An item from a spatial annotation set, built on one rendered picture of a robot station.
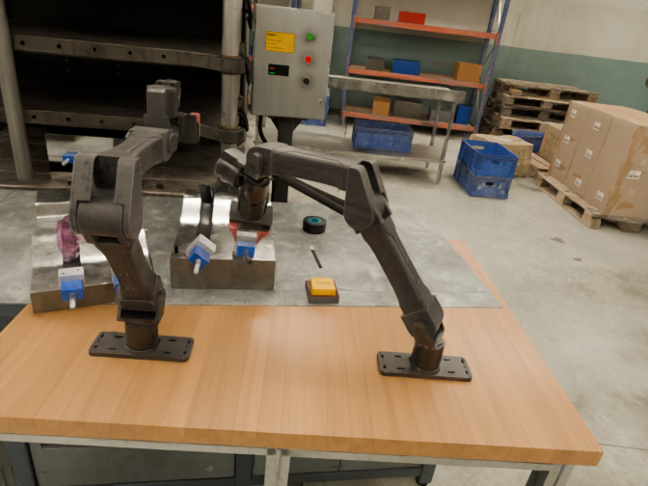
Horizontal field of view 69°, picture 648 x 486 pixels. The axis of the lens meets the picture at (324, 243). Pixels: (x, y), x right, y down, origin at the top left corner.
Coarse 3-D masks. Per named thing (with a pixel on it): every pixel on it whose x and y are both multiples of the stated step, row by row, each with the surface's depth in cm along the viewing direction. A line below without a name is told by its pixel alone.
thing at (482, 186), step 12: (456, 168) 508; (456, 180) 503; (468, 180) 472; (480, 180) 459; (492, 180) 459; (504, 180) 460; (468, 192) 468; (480, 192) 465; (492, 192) 465; (504, 192) 466
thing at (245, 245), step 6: (240, 234) 118; (246, 234) 119; (252, 234) 120; (240, 240) 118; (246, 240) 118; (252, 240) 118; (240, 246) 114; (246, 246) 114; (252, 246) 115; (234, 252) 118; (240, 252) 115; (246, 252) 113; (252, 252) 115; (246, 258) 111
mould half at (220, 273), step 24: (192, 192) 144; (192, 216) 137; (216, 216) 139; (192, 240) 126; (216, 240) 128; (264, 240) 131; (192, 264) 118; (216, 264) 119; (240, 264) 120; (264, 264) 121; (192, 288) 121; (216, 288) 122; (240, 288) 123; (264, 288) 124
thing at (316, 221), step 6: (312, 216) 163; (318, 216) 164; (306, 222) 158; (312, 222) 159; (318, 222) 159; (324, 222) 160; (306, 228) 158; (312, 228) 157; (318, 228) 158; (324, 228) 159
